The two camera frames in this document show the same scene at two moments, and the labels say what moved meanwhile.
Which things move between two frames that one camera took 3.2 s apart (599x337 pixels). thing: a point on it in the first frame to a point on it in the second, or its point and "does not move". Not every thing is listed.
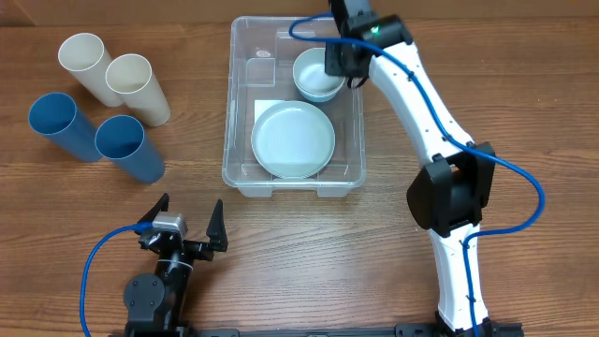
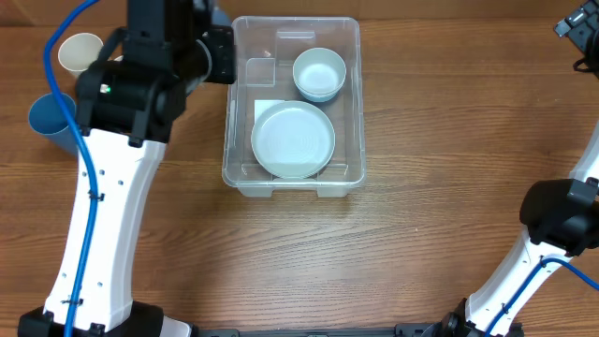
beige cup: x=84 y=55 does not move
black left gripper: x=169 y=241 to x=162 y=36
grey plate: x=293 y=139 does not move
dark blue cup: x=55 y=115 does not move
